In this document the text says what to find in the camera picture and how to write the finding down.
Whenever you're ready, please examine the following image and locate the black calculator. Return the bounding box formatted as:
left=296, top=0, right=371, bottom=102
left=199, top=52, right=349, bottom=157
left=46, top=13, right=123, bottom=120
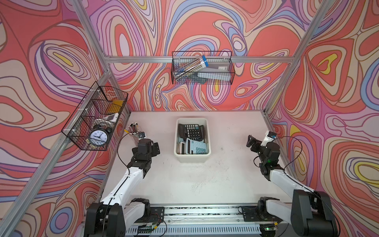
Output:
left=178, top=123, right=204, bottom=141

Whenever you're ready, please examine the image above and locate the white plastic storage box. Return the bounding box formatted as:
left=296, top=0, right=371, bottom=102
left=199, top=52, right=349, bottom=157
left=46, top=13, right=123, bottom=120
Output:
left=174, top=118, right=211, bottom=164

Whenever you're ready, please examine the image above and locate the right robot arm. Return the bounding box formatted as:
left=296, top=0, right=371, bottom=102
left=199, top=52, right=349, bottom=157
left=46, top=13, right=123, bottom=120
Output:
left=246, top=131, right=341, bottom=237

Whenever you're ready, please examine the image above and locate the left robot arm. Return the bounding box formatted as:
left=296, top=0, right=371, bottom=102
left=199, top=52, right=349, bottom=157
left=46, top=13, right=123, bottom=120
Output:
left=84, top=138, right=160, bottom=237

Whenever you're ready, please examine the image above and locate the clear pencil cup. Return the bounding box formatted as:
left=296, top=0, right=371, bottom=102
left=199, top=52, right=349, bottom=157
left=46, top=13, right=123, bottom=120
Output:
left=124, top=122, right=144, bottom=140

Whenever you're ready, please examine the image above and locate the black alarm clock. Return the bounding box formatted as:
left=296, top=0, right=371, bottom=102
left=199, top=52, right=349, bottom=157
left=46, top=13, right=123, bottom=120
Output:
left=88, top=124, right=113, bottom=147

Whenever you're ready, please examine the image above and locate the pencil bundle in basket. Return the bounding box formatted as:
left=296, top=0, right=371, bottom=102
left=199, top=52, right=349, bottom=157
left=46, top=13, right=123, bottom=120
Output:
left=173, top=55, right=209, bottom=82

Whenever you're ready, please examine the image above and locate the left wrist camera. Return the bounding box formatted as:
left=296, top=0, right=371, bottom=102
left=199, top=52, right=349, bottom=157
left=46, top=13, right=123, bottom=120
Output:
left=137, top=131, right=146, bottom=140

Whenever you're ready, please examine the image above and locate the black wire basket left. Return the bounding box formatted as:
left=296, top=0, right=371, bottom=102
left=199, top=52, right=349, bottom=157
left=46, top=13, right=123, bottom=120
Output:
left=61, top=82, right=128, bottom=151

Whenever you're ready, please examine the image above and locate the black wire basket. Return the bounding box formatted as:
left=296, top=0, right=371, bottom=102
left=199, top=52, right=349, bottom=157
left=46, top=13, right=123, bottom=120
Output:
left=61, top=82, right=128, bottom=151
left=171, top=49, right=235, bottom=85

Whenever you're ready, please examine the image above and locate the black wire basket back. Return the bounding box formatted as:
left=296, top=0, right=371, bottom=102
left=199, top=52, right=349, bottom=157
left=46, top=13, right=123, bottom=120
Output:
left=171, top=49, right=235, bottom=85

